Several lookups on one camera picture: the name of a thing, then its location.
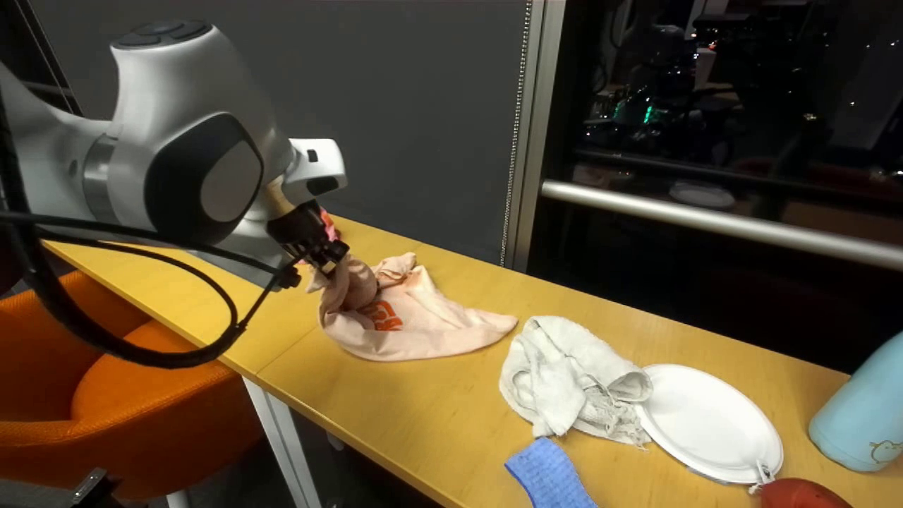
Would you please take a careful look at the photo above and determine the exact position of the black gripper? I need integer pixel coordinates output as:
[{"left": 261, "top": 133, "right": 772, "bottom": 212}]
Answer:
[{"left": 265, "top": 201, "right": 351, "bottom": 277}]

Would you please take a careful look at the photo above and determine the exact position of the orange plush ball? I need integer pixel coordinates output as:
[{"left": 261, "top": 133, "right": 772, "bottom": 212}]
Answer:
[{"left": 760, "top": 478, "right": 854, "bottom": 508}]

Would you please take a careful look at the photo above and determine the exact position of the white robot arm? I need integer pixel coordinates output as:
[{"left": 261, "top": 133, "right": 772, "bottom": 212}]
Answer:
[{"left": 0, "top": 20, "right": 348, "bottom": 273}]

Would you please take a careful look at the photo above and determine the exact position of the blue cloth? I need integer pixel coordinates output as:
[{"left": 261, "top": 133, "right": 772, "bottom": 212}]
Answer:
[{"left": 505, "top": 437, "right": 595, "bottom": 508}]

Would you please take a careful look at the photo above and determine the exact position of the silver window rail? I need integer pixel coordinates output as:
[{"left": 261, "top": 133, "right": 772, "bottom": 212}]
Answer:
[{"left": 539, "top": 180, "right": 903, "bottom": 270}]

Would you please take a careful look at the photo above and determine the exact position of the light blue water bottle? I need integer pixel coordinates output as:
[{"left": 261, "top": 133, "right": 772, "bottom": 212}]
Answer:
[{"left": 811, "top": 332, "right": 903, "bottom": 473}]

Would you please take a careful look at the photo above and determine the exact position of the white towel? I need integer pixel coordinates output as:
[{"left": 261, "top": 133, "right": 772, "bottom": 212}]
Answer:
[{"left": 501, "top": 317, "right": 652, "bottom": 447}]

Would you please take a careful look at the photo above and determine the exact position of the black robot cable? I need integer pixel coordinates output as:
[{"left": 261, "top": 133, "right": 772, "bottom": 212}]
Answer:
[{"left": 0, "top": 92, "right": 306, "bottom": 372}]

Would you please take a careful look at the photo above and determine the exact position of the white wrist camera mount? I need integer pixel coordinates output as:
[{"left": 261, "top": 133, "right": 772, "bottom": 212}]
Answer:
[{"left": 282, "top": 138, "right": 348, "bottom": 202}]

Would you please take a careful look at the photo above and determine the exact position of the white plate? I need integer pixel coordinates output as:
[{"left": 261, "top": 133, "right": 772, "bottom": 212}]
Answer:
[{"left": 638, "top": 363, "right": 784, "bottom": 487}]

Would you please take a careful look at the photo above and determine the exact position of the orange chair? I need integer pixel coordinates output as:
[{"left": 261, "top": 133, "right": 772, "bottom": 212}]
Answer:
[{"left": 0, "top": 290, "right": 264, "bottom": 499}]

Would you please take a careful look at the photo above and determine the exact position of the peach t-shirt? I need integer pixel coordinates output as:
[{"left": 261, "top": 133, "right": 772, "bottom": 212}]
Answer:
[{"left": 312, "top": 253, "right": 516, "bottom": 362}]

